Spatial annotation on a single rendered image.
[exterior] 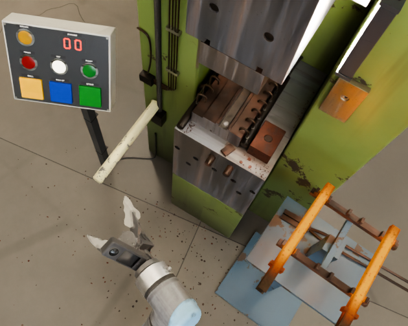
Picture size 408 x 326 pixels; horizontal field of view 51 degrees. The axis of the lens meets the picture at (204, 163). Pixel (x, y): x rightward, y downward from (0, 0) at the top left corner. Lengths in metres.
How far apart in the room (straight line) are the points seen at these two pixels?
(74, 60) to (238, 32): 0.61
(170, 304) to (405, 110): 0.80
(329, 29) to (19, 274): 1.86
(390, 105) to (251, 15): 0.48
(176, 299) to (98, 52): 0.82
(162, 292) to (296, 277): 0.68
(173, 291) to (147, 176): 1.47
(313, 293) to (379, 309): 0.99
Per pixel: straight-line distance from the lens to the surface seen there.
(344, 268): 1.67
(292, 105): 1.67
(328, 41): 1.67
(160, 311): 1.05
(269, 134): 1.51
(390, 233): 1.46
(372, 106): 1.30
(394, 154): 2.88
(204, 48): 1.20
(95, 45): 1.44
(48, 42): 1.49
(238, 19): 1.06
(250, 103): 1.54
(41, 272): 2.40
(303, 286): 1.61
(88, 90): 1.51
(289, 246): 1.33
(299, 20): 0.97
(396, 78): 1.20
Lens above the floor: 2.29
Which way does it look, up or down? 67 degrees down
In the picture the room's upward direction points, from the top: 12 degrees clockwise
